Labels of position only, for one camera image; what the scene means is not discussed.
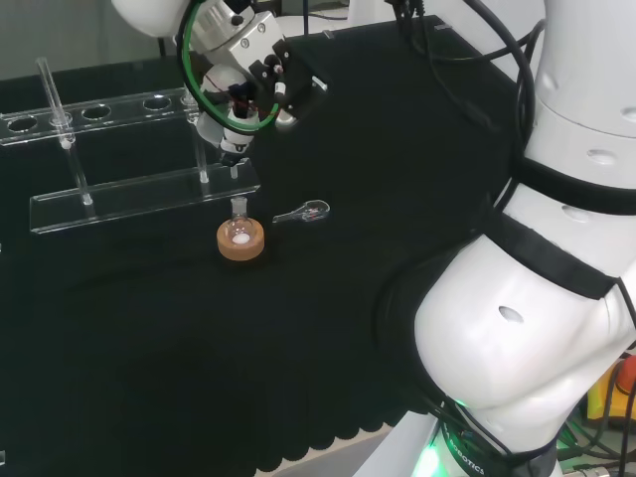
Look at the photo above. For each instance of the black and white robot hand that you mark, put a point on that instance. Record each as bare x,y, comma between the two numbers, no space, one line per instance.
293,84

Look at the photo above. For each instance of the clear glass weighing funnel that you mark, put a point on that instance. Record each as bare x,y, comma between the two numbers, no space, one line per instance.
308,211

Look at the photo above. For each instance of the clear acrylic funnel stand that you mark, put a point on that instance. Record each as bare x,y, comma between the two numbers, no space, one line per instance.
149,194

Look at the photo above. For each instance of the small round-bottom glass flask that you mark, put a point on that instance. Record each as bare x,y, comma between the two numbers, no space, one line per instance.
240,231

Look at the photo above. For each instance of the black bench cloth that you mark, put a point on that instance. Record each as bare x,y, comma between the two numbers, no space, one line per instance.
199,348

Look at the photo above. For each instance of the yellow stop button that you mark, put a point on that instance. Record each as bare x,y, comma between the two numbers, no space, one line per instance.
608,392

